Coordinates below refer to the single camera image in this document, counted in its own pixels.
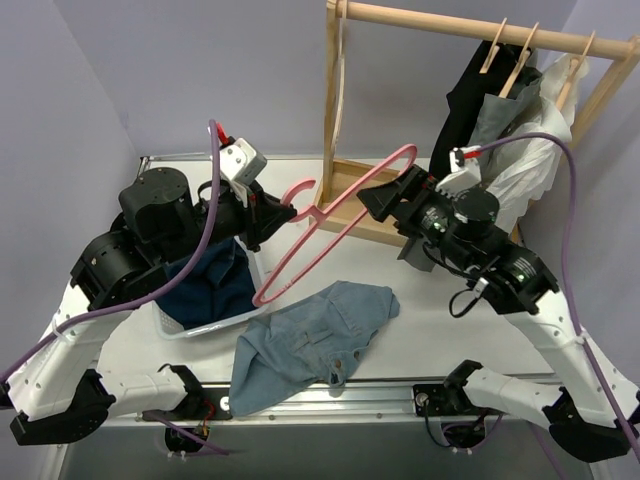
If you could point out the white plastic basket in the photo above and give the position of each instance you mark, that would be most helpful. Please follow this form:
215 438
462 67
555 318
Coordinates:
170 329

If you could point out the wooden hanger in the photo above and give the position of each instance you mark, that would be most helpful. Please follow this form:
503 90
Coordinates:
574 67
520 63
494 49

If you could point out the aluminium mounting rail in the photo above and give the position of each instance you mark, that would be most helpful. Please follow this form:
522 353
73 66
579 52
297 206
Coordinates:
357 402

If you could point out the light blue denim jacket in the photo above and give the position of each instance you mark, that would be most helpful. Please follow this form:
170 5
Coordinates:
321 338

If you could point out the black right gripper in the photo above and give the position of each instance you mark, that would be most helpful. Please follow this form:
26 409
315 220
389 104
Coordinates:
404 198

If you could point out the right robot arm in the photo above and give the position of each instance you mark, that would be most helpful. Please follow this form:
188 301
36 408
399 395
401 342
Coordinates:
594 413

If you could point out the beige plastic hanger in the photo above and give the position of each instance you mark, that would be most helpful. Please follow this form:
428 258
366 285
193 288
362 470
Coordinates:
341 80

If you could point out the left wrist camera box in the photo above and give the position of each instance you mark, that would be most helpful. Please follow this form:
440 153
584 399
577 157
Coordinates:
240 162

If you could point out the wooden clothes rack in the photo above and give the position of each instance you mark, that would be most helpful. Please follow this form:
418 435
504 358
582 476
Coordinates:
337 177

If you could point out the grey garment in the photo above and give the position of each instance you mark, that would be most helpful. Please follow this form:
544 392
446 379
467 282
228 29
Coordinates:
497 113

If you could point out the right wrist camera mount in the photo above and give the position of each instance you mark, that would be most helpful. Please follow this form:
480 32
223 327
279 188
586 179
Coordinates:
465 171

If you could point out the dark blue denim skirt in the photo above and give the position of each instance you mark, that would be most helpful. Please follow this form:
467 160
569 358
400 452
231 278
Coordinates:
219 287

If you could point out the white shirt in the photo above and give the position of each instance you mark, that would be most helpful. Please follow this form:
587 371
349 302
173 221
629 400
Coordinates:
522 171

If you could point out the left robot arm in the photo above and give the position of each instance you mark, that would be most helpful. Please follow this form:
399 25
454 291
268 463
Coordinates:
56 391

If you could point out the black garment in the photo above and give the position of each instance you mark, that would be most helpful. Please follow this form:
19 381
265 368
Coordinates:
466 99

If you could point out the pink plastic hanger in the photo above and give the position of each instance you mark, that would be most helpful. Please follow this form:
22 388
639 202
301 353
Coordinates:
318 217

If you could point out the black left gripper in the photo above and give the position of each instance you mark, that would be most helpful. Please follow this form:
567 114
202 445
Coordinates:
255 215

